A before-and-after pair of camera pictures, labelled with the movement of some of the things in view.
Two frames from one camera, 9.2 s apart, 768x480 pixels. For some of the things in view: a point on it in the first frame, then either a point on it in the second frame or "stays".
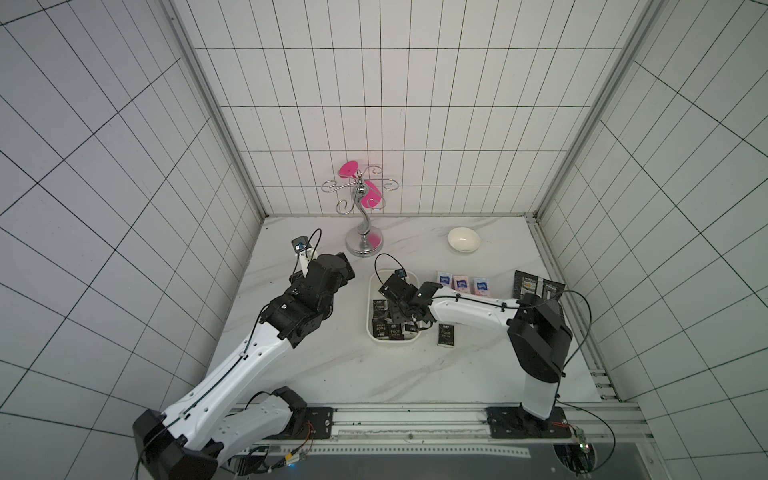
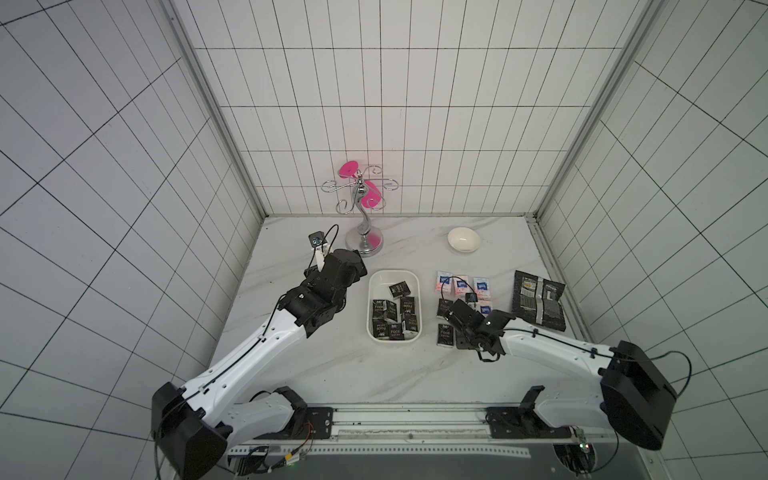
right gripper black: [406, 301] to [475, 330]
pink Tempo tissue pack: [460, 283] stays
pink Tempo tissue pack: [480, 286] stays
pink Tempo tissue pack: [444, 278] stays
